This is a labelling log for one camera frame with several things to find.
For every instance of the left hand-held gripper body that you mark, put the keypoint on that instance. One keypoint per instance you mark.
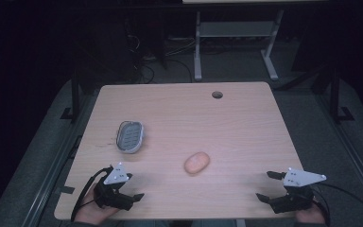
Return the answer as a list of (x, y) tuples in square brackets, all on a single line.
[(112, 193)]

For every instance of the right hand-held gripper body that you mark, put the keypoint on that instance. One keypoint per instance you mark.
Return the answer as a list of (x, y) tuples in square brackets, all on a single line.
[(293, 198)]

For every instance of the grey soap dish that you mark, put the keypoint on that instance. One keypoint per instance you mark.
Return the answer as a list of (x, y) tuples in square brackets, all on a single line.
[(129, 137)]

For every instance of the person's right hand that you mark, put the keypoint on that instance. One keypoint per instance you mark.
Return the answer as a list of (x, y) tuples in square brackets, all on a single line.
[(310, 216)]

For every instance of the person's left hand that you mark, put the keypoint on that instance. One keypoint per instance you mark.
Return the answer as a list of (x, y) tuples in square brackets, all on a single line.
[(90, 212)]

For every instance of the grey tape strip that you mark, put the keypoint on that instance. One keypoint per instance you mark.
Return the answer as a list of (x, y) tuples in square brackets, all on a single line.
[(65, 190)]

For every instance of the black metal stand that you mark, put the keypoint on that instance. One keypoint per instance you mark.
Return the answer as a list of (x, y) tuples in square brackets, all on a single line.
[(334, 94), (75, 94)]

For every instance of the grey metal rail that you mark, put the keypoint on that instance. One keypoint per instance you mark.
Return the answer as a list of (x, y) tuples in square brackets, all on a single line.
[(48, 186), (353, 151)]

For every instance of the white metal desk frame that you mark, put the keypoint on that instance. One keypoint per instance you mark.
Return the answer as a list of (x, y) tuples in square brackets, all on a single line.
[(198, 47)]

